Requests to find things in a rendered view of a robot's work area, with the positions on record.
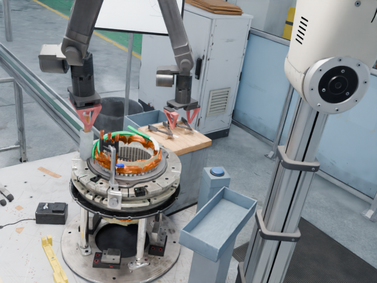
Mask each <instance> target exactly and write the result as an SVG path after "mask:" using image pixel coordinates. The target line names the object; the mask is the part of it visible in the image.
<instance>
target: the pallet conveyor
mask: <svg viewBox="0 0 377 283"><path fill-rule="evenodd" d="M0 47H1V48H2V49H3V50H5V51H6V52H7V53H8V54H9V55H10V56H11V57H12V58H13V59H14V60H15V61H16V62H17V63H18V64H20V65H21V66H22V67H23V68H24V69H25V70H26V71H27V72H28V73H29V74H30V75H31V76H32V77H33V78H35V79H36V80H37V81H38V82H39V83H40V84H41V85H42V86H43V87H45V88H46V90H47V91H49V92H50V93H51V94H52V95H53V96H54V97H55V98H56V99H58V100H59V101H60V102H61V103H62V104H63V105H64V106H65V107H66V108H67V109H68V110H69V111H70V112H72V113H73V114H74V115H75V116H76V117H77V118H78V119H79V120H80V118H79V116H78V114H77V113H76V111H75V109H74V108H73V107H71V106H70V105H69V104H68V103H67V102H66V101H65V100H64V99H63V98H62V97H60V96H59V95H58V94H57V93H56V92H55V91H54V90H53V89H52V88H51V87H49V86H48V85H47V84H46V83H45V82H44V81H43V80H42V79H41V78H40V77H38V76H37V75H36V74H35V73H34V72H32V71H31V70H30V69H29V68H28V67H27V66H26V65H25V64H24V63H23V62H21V61H20V60H19V59H18V58H17V57H16V56H15V55H14V54H13V53H12V52H10V51H9V50H8V49H7V48H6V47H5V46H4V45H3V44H2V43H1V42H0ZM0 66H1V67H2V68H3V69H4V70H5V71H6V73H8V74H9V76H10V77H0V83H8V82H13V87H14V94H15V107H16V121H17V133H18V141H17V142H16V143H15V145H9V146H6V147H0V152H6V151H9V150H15V149H19V154H20V157H21V158H20V162H22V163H27V153H26V138H25V123H24V108H23V100H22V89H23V90H24V91H25V92H26V93H27V94H28V95H29V96H30V97H31V98H32V99H33V100H34V101H35V103H36V104H37V105H38V106H39V107H40V108H41V109H42V110H43V111H44V112H45V113H46V114H47V115H48V116H49V117H50V118H51V119H52V120H53V121H54V122H55V123H56V124H57V125H58V126H59V127H60V128H61V129H62V130H63V131H64V132H65V134H66V135H67V136H68V137H69V138H70V139H71V140H72V141H73V142H74V143H75V144H76V145H77V146H78V147H80V130H81V129H83V128H82V127H81V126H80V125H79V124H78V123H77V122H76V121H75V120H74V119H73V118H72V117H71V116H70V115H69V114H68V113H66V112H65V111H64V110H63V109H62V108H61V107H60V106H59V105H58V104H57V103H56V102H55V101H54V100H53V99H52V98H51V97H50V96H49V95H48V94H46V93H45V92H44V91H43V90H42V89H41V88H40V87H39V86H38V85H37V84H35V83H34V82H33V81H32V80H31V79H30V78H29V77H28V76H27V75H26V74H25V73H24V72H23V71H22V70H21V69H20V68H19V67H18V66H17V65H16V64H14V63H13V62H12V61H11V60H10V59H9V58H8V57H7V56H6V55H5V54H4V53H3V52H2V51H1V50H0ZM80 121H81V120H80ZM91 130H92V131H93V132H94V134H95V135H96V136H97V137H98V138H100V132H99V131H98V130H97V129H96V128H95V127H94V126H92V128H91Z"/></svg>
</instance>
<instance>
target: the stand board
mask: <svg viewBox="0 0 377 283"><path fill-rule="evenodd" d="M162 124H163V123H159V124H155V125H153V126H158V125H162ZM179 125H181V126H184V127H187V126H186V125H185V124H184V123H182V124H179ZM146 128H148V126H145V127H141V128H138V131H140V132H142V133H145V134H147V135H149V136H151V137H153V138H154V139H155V140H156V141H157V142H158V143H159V144H162V145H164V148H169V149H170V150H172V151H173V152H174V153H175V154H176V155H177V156H180V155H182V154H186V153H189V152H193V151H195V150H199V149H202V148H205V147H209V146H211V144H212V140H211V139H209V138H208V137H206V136H205V135H203V134H201V133H200V132H195V131H192V132H193V133H194V134H193V133H189V134H184V132H185V129H183V128H180V127H174V129H172V128H171V127H170V126H169V128H170V130H171V132H172V133H173V134H175V135H177V136H179V138H178V137H176V136H173V137H174V139H173V138H170V139H167V140H165V134H164V133H160V132H158V131H157V132H155V131H148V132H145V129H146ZM160 130H163V131H166V132H168V131H167V130H166V128H162V129H160Z"/></svg>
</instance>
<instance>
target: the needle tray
mask: <svg viewBox="0 0 377 283"><path fill-rule="evenodd" d="M257 202H258V201H257V200H254V199H252V198H250V197H248V196H245V195H243V194H241V193H238V192H236V191H234V190H232V189H229V188H227V187H225V186H224V187H223V188H222V189H221V190H220V191H219V192H217V193H216V195H215V196H213V197H212V198H211V200H210V201H208V202H207V204H206V205H204V206H203V207H202V209H201V210H199V211H198V213H197V214H196V215H194V216H193V218H192V219H190V220H189V222H188V223H187V224H185V225H184V227H183V228H182V229H180V235H179V240H178V243H179V244H181V245H183V246H185V247H187V248H189V249H190V250H192V251H194V252H193V256H192V262H191V268H190V274H189V278H188V283H225V282H226V278H227V273H228V269H229V265H230V262H231V258H232V253H233V248H234V245H235V241H236V237H237V235H238V234H239V232H240V231H241V230H242V228H243V227H244V226H245V225H246V223H247V222H248V220H249V219H250V218H251V216H252V215H253V214H254V213H255V208H256V205H257Z"/></svg>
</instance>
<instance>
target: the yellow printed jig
mask: <svg viewBox="0 0 377 283"><path fill-rule="evenodd" d="M41 240H42V247H43V249H44V252H45V254H46V256H47V258H48V260H49V263H50V265H51V267H52V269H53V272H54V273H53V280H54V283H69V282H68V278H67V276H66V274H65V272H64V270H63V269H62V267H61V265H60V263H59V261H58V259H57V257H56V255H55V253H54V251H53V249H52V247H51V246H52V245H53V244H52V236H51V235H47V239H46V237H45V236H44V237H41Z"/></svg>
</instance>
